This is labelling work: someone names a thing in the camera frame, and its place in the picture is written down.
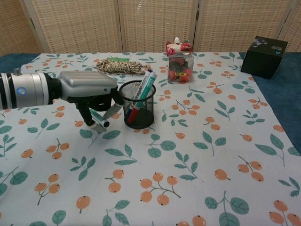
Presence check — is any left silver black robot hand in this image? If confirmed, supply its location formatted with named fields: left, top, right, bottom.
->
left=57, top=70, right=125, bottom=129

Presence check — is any black whiteboard marker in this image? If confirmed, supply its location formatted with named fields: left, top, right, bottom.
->
left=88, top=108, right=110, bottom=128

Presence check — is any blue whiteboard marker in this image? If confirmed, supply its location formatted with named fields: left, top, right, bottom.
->
left=127, top=69, right=153, bottom=124

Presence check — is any red whiteboard marker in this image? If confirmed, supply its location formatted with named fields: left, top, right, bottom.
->
left=130, top=71, right=158, bottom=123

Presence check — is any black mesh pen holder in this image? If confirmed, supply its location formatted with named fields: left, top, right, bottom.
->
left=119, top=80, right=157, bottom=129

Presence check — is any bamboo folding screen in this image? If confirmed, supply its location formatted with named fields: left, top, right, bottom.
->
left=0, top=0, right=301, bottom=57

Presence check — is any clear box of red toys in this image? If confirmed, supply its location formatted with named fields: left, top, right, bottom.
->
left=166, top=37, right=195, bottom=84

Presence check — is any floral leaf print tablecloth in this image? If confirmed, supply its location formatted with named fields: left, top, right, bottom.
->
left=0, top=52, right=301, bottom=226

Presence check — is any black cardboard box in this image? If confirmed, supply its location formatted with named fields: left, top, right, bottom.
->
left=240, top=36, right=289, bottom=80

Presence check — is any blue felt table cover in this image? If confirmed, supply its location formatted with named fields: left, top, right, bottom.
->
left=0, top=51, right=301, bottom=153

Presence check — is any beige braided rope bundle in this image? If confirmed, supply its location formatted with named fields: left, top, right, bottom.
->
left=96, top=58, right=153, bottom=76

